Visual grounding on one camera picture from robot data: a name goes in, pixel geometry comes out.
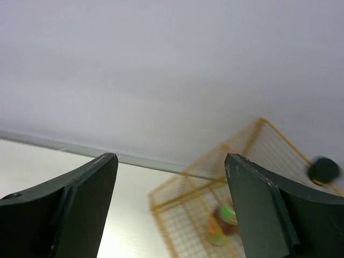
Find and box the green-label sauce bottle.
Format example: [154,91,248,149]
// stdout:
[207,199,240,246]

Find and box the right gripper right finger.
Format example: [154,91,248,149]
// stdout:
[225,153,343,258]

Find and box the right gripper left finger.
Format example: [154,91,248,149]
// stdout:
[1,153,118,258]

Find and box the clear bottle black cap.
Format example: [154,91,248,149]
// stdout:
[306,156,341,186]

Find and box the yellow wire basket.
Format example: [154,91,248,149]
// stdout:
[149,118,343,257]

